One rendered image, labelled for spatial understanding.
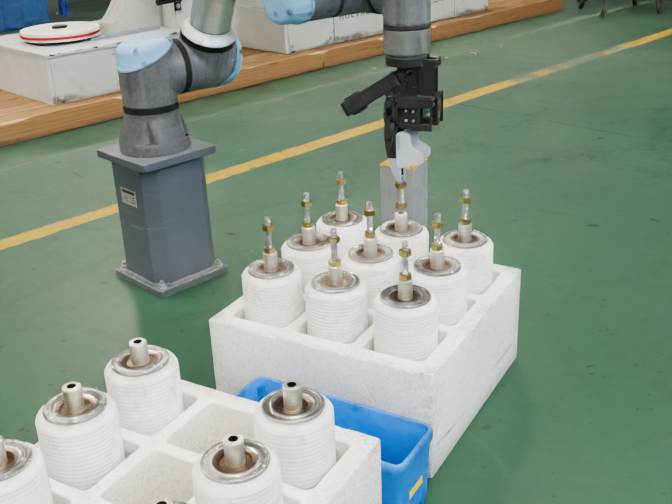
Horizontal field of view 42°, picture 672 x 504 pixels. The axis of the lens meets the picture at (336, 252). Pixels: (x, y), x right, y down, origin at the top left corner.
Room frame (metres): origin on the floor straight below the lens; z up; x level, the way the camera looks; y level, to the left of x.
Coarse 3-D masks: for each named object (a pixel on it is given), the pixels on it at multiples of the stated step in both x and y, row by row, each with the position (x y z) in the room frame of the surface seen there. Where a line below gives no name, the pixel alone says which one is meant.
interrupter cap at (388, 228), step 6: (390, 222) 1.43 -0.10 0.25; (408, 222) 1.43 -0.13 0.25; (414, 222) 1.43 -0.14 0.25; (384, 228) 1.41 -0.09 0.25; (390, 228) 1.41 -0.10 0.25; (408, 228) 1.41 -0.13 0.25; (414, 228) 1.40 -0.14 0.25; (420, 228) 1.40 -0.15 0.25; (384, 234) 1.38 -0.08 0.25; (390, 234) 1.38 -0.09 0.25; (396, 234) 1.38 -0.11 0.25; (402, 234) 1.38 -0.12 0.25; (408, 234) 1.37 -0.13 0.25; (414, 234) 1.37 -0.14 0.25
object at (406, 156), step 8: (400, 136) 1.38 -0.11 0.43; (408, 136) 1.37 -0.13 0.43; (400, 144) 1.38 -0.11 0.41; (408, 144) 1.37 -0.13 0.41; (400, 152) 1.38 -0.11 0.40; (408, 152) 1.37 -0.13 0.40; (416, 152) 1.37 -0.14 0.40; (392, 160) 1.38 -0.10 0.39; (400, 160) 1.38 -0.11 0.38; (408, 160) 1.38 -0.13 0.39; (416, 160) 1.37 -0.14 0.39; (392, 168) 1.38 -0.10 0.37; (400, 168) 1.38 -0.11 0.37; (400, 176) 1.39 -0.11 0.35
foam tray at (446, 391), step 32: (512, 288) 1.33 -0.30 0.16; (224, 320) 1.23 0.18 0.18; (480, 320) 1.20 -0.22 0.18; (512, 320) 1.34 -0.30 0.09; (224, 352) 1.22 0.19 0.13; (256, 352) 1.19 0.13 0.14; (288, 352) 1.16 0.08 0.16; (320, 352) 1.13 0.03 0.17; (352, 352) 1.11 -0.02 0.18; (448, 352) 1.10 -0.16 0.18; (480, 352) 1.20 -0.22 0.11; (512, 352) 1.35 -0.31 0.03; (224, 384) 1.22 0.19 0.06; (320, 384) 1.13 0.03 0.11; (352, 384) 1.10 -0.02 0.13; (384, 384) 1.08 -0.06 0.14; (416, 384) 1.05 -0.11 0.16; (448, 384) 1.09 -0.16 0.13; (480, 384) 1.21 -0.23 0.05; (416, 416) 1.05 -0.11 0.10; (448, 416) 1.09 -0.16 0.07; (448, 448) 1.09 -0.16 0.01
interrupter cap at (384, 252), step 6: (354, 246) 1.33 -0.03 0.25; (360, 246) 1.33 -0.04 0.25; (378, 246) 1.33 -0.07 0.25; (384, 246) 1.33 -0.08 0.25; (348, 252) 1.31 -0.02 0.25; (354, 252) 1.31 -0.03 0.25; (360, 252) 1.31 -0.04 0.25; (378, 252) 1.31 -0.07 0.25; (384, 252) 1.30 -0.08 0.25; (390, 252) 1.30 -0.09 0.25; (354, 258) 1.28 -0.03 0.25; (360, 258) 1.28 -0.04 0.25; (366, 258) 1.28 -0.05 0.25; (372, 258) 1.28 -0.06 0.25; (378, 258) 1.28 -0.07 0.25; (384, 258) 1.28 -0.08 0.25; (390, 258) 1.28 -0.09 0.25
